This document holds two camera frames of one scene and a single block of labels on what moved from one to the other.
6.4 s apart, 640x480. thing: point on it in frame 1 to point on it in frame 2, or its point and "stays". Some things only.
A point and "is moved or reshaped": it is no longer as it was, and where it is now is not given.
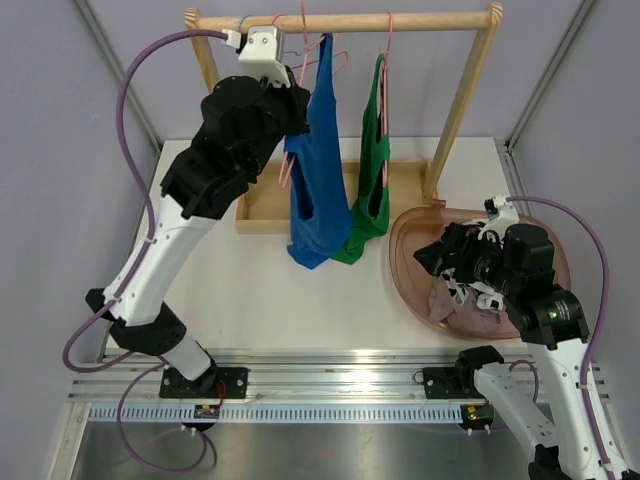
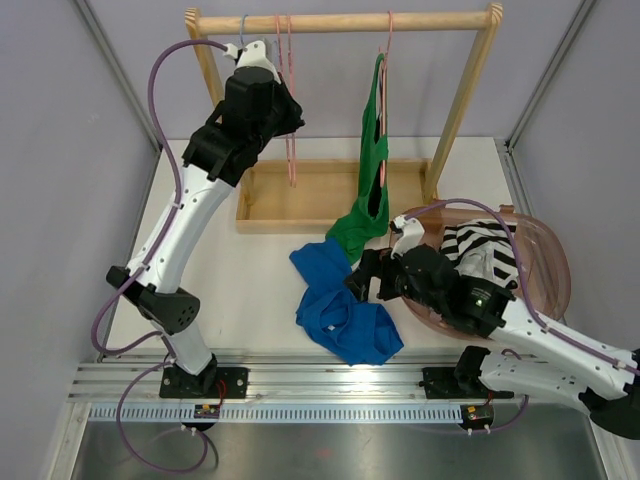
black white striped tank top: [460, 286] is moved or reshaped
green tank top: [372, 216] stays
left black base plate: [216, 383] stays
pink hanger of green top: [384, 89] stays
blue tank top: [321, 170] to [358, 332]
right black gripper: [459, 237] to [373, 263]
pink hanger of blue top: [308, 49] to [291, 153]
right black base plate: [443, 383] stays
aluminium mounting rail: [277, 377] stays
